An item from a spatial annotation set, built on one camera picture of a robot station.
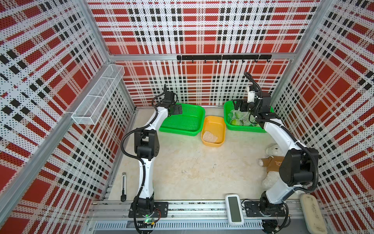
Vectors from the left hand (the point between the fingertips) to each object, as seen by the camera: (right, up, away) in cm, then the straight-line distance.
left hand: (176, 109), depth 103 cm
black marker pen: (-25, -50, -25) cm, 61 cm away
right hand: (+42, +4, -16) cm, 45 cm away
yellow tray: (+30, -11, +6) cm, 32 cm away
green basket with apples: (+11, -9, -1) cm, 15 cm away
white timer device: (+33, -52, -32) cm, 70 cm away
